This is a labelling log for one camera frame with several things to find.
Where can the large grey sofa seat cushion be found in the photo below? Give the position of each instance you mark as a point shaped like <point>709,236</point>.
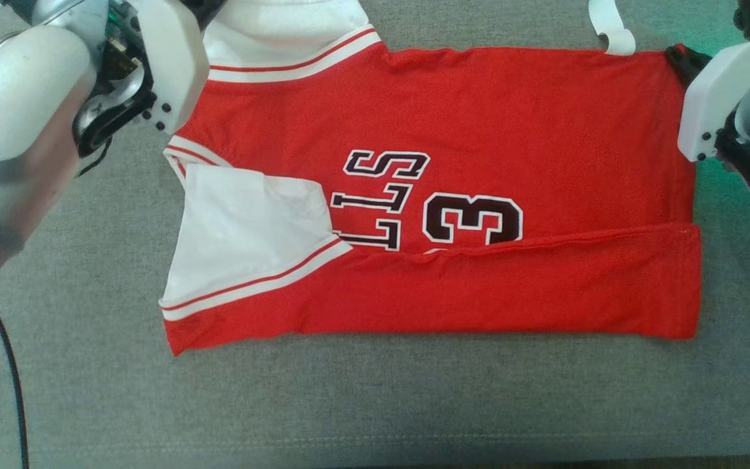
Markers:
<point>375,404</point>

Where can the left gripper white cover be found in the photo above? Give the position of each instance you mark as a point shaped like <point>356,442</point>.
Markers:
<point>166,58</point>

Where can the red basketball jersey white sleeves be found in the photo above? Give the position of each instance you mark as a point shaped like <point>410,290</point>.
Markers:
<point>479,286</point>

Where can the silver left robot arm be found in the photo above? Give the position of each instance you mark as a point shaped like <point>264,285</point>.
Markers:
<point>17,130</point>

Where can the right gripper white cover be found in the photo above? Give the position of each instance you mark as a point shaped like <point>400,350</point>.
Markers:
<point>707,111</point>

